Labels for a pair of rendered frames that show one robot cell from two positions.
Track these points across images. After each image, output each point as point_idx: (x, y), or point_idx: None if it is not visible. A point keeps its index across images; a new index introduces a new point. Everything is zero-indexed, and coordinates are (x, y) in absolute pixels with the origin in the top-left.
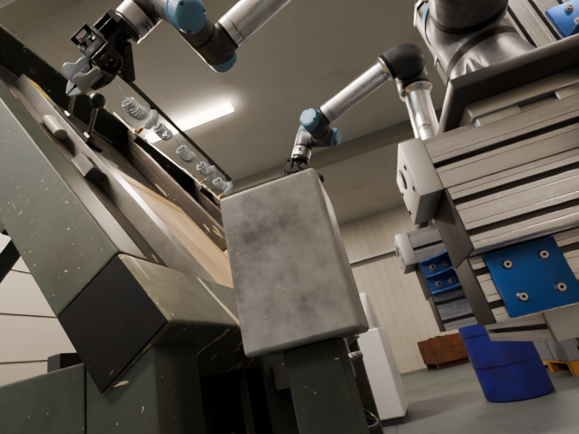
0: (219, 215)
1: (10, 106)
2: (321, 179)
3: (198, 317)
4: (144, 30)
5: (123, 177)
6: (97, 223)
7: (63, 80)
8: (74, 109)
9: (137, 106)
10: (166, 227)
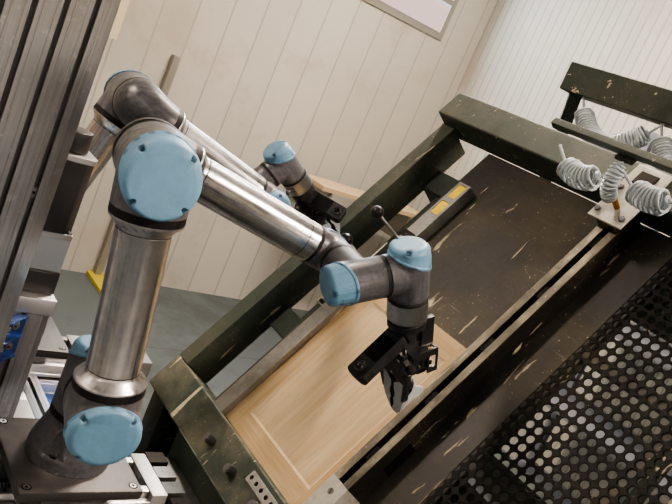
0: None
1: (281, 267)
2: (350, 373)
3: (158, 390)
4: (290, 193)
5: (381, 306)
6: (194, 341)
7: (533, 156)
8: (566, 184)
9: (564, 173)
10: (275, 360)
